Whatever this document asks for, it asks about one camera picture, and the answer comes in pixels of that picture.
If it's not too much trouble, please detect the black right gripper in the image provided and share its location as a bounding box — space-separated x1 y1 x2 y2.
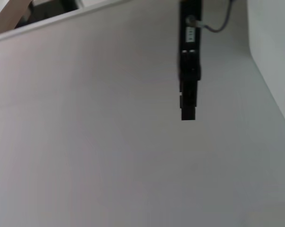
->
179 0 202 52

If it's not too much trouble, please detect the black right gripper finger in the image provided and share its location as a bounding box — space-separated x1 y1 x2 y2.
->
177 50 202 121

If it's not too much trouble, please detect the brown wooden beam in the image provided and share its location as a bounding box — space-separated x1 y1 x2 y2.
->
0 0 35 36

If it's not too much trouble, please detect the purple right gripper cable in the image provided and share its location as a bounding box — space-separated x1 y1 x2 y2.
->
196 0 234 33

